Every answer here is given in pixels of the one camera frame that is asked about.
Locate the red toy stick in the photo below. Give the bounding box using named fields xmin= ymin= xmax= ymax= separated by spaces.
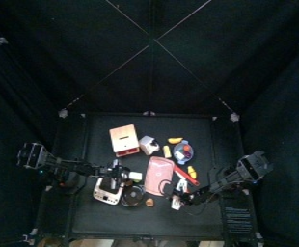
xmin=172 ymin=165 xmax=201 ymax=187

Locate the white toy rice cooker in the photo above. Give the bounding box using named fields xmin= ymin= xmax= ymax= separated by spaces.
xmin=92 ymin=176 xmax=128 ymax=206

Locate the yellow toy corn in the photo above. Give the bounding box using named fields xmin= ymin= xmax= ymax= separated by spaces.
xmin=163 ymin=145 xmax=173 ymax=159

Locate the small white toy appliance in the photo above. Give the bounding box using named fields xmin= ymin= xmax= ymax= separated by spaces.
xmin=137 ymin=135 xmax=161 ymax=156

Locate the wooden toy box red base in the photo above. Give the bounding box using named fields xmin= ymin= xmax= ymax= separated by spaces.
xmin=108 ymin=123 xmax=141 ymax=158

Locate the white toy packet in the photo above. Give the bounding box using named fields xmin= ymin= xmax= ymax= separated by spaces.
xmin=175 ymin=178 xmax=189 ymax=194

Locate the yellow orange toy food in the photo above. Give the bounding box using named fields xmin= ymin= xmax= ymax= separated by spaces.
xmin=187 ymin=165 xmax=199 ymax=180

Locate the white toy card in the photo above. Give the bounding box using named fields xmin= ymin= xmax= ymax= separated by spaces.
xmin=169 ymin=194 xmax=183 ymax=211

